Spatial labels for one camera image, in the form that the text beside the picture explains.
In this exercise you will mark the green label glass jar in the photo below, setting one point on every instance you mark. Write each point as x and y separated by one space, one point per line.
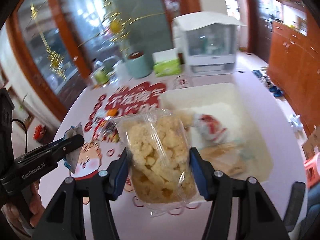
99 72

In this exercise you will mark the white plastic storage bin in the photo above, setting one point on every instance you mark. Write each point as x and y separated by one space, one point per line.
244 152

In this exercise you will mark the red stool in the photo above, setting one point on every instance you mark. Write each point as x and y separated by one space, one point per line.
312 171

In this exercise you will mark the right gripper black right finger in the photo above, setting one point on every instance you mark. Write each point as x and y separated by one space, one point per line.
257 216

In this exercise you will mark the white countertop appliance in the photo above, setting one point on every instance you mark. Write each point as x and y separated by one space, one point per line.
208 42

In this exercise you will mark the cardboard box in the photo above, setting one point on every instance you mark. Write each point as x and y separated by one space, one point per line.
312 146

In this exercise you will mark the pink printed table mat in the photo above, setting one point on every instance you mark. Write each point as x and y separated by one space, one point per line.
286 186

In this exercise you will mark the red white snack in bin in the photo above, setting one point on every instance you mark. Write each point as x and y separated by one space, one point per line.
210 128

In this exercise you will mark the green tissue box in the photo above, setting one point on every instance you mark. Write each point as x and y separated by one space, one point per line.
166 63

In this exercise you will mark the orange wooden cabinet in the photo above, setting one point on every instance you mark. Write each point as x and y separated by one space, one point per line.
294 68

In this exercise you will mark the teal cylindrical canister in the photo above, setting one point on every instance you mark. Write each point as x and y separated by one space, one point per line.
137 65

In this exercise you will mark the clear bag puffed rice snack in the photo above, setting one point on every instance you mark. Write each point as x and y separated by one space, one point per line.
158 154

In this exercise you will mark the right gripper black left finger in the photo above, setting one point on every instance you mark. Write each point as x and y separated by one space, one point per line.
63 218

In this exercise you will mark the orange white snack packet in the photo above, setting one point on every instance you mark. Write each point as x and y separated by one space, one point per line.
109 113

